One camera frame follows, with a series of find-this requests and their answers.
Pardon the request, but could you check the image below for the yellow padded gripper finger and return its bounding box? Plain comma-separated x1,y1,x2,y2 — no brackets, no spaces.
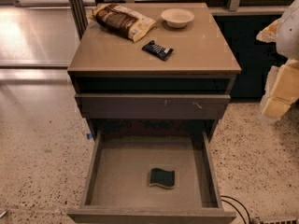
261,59,299,119
256,19,280,43

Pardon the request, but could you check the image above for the dark green yellow sponge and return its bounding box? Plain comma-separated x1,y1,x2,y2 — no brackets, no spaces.
149,168,175,189

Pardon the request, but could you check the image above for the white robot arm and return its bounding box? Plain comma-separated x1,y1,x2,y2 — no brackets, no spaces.
256,0,299,122

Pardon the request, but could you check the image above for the grey drawer cabinet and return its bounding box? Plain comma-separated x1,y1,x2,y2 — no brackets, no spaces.
68,3,241,139

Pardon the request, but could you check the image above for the closed grey top drawer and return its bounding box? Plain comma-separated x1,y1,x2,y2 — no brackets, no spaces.
75,93,230,119

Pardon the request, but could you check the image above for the open grey middle drawer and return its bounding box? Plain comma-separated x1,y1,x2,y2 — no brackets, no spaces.
67,134,236,224

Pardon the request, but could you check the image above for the white ceramic bowl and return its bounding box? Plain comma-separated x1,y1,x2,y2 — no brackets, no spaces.
161,8,194,28

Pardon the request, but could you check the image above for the dark blue snack packet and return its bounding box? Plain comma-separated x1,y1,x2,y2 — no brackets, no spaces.
142,40,174,61

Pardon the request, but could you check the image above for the metal floor vent grille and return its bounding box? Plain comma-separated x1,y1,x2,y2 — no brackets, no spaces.
251,216,299,224

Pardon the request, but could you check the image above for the brown yellow chip bag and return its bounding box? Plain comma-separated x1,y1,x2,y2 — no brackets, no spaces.
87,4,156,42

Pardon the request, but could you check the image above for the blue tape piece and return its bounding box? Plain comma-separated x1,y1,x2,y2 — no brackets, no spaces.
86,133,93,140

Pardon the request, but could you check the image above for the black floor cable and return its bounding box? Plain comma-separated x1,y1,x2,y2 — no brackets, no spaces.
220,195,252,224

